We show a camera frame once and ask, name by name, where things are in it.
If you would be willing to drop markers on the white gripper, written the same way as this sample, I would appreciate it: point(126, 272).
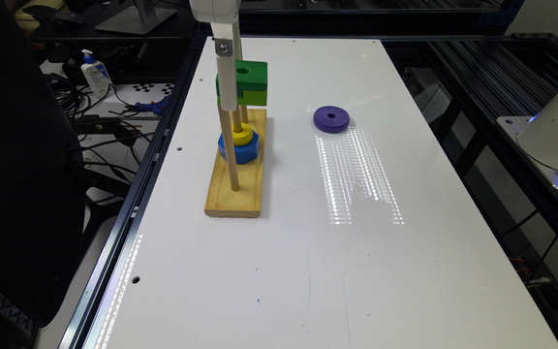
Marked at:
point(227, 50)

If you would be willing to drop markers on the green square block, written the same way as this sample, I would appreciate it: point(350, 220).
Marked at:
point(251, 83)

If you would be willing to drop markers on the blue hexagon block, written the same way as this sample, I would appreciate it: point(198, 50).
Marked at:
point(244, 153)

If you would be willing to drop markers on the rear wooden peg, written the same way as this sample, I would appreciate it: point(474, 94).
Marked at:
point(243, 114)

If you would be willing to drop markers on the wooden peg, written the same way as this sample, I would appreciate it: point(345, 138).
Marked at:
point(227, 133)
point(243, 114)
point(236, 121)

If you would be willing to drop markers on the silver monitor stand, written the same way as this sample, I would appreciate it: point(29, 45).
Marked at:
point(139, 19)

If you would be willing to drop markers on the middle wooden peg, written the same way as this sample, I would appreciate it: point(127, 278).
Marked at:
point(236, 121)

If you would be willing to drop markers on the front wooden peg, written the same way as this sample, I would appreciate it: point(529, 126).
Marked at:
point(227, 133)

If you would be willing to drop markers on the checkerboard calibration sheet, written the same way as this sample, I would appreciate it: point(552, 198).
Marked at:
point(162, 88)

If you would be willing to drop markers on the white lotion pump bottle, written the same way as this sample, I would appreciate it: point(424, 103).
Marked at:
point(96, 74)

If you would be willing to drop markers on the black computer mouse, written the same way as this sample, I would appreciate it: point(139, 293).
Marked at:
point(67, 20)

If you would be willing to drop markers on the black office chair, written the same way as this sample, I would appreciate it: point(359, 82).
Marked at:
point(43, 185)

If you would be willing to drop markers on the blue handled tool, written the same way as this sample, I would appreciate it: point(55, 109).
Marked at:
point(156, 107)

